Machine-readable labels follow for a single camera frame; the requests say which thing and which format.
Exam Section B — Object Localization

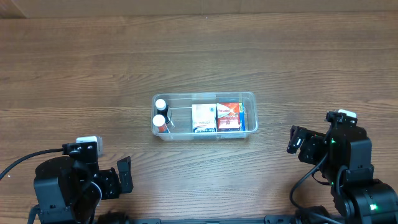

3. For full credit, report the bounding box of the orange tube white cap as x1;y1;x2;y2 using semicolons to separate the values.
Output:
152;114;169;133

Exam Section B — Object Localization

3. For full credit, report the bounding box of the blue medicine box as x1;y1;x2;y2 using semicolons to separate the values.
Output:
239;103;246;131

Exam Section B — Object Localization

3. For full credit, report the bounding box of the black tube white cap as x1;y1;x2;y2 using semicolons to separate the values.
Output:
155;98;171;124

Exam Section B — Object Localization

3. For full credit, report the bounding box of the red Panadol box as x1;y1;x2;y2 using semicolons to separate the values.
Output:
216;102;240;131

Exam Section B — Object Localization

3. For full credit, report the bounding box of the clear plastic container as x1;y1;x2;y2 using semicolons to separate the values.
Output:
151;91;259;141

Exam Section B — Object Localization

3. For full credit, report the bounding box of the white Hansaplast plaster box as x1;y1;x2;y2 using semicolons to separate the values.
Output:
192;104;216;133

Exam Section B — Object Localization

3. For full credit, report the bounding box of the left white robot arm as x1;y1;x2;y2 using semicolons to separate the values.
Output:
28;156;133;223

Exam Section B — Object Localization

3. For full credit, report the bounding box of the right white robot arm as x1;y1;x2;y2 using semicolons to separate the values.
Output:
287;123;397;223

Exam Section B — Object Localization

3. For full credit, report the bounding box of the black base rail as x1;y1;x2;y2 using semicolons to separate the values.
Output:
92;212;329;224

